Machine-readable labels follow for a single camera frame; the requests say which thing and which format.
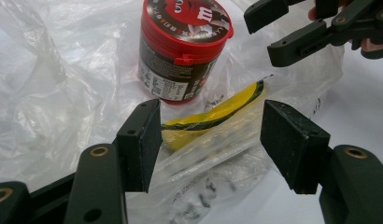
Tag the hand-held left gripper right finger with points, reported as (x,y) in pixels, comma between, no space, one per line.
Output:
(292,146)

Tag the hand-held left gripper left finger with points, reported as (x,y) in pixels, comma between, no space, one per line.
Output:
(139,146)

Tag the red lidded candy jar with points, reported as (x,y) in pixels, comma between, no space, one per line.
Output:
(180,40)

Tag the clear plastic bag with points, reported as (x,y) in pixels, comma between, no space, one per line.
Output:
(55,93)

